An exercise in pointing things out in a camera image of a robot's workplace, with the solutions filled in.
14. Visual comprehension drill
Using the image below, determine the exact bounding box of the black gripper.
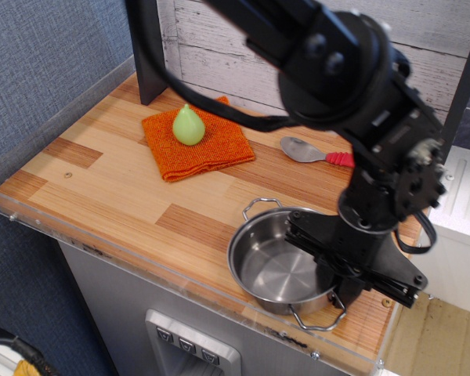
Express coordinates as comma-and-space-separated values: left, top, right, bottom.
285, 209, 429, 308

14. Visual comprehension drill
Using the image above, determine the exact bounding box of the silver pot with handles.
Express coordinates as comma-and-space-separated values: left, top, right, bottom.
227, 197, 347, 332

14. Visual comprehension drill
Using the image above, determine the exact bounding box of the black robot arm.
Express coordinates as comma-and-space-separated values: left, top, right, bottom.
211, 1, 446, 306

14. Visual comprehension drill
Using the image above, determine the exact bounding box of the white appliance at right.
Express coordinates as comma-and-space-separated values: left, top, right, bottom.
411, 146, 470, 312

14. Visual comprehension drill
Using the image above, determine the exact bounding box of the orange knitted cloth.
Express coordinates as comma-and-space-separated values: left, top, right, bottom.
142, 106, 255, 183

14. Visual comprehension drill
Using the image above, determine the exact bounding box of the grey cabinet with buttons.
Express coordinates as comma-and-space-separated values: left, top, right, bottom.
60, 244, 342, 375

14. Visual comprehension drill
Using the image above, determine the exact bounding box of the green plastic pear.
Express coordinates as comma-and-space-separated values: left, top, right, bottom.
172, 104, 205, 146

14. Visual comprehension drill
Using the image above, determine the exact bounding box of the yellow object bottom left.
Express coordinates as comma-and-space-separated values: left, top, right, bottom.
13, 360, 41, 376

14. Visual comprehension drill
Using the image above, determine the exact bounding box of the clear acrylic table guard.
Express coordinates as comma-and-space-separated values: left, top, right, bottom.
0, 56, 432, 376

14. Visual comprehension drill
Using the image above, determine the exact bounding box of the spoon with red handle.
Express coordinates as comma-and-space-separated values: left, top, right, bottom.
280, 136, 355, 168

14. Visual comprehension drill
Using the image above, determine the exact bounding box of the black sleeved cable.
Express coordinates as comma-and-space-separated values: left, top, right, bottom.
135, 0, 298, 133

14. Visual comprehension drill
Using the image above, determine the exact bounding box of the dark right vertical post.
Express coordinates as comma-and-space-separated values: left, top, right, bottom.
440, 0, 470, 138

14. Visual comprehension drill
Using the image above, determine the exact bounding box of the dark vertical post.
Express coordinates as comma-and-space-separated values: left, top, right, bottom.
125, 0, 168, 106
440, 0, 470, 138

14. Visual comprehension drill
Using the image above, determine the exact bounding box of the dark left vertical post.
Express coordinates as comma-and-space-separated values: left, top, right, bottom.
125, 0, 168, 106

